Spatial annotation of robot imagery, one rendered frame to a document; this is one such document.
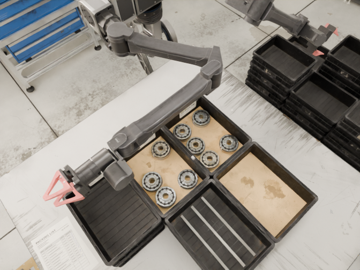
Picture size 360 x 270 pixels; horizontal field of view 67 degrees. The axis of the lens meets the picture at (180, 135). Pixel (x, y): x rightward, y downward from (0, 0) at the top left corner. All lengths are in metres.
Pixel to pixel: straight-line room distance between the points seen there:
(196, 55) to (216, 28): 2.38
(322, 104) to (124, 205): 1.69
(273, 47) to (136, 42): 1.64
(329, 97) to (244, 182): 1.26
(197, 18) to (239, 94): 1.77
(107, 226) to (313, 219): 1.05
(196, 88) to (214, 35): 2.39
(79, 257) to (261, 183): 0.99
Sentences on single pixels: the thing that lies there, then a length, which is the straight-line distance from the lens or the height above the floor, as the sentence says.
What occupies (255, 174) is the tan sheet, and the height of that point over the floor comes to 0.83.
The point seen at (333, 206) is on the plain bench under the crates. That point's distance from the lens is 1.69.
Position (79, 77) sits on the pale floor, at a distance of 3.07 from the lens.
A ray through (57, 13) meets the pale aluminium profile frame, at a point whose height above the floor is 0.60.
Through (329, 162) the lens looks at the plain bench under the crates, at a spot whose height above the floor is 0.70.
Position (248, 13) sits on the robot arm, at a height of 1.56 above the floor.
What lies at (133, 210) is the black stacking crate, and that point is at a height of 0.83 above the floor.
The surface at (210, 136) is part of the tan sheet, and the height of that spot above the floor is 0.83.
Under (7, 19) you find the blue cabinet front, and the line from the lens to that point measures 2.75.
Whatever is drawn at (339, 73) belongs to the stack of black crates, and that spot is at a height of 0.50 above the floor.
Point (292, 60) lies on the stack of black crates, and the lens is 2.44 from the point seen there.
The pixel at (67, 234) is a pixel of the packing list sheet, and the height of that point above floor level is 0.70.
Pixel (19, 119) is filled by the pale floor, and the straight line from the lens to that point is 3.03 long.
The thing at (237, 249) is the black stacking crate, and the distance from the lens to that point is 1.37.
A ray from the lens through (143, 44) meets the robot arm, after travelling 1.03.
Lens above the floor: 2.18
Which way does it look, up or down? 62 degrees down
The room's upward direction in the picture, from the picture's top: 5 degrees counter-clockwise
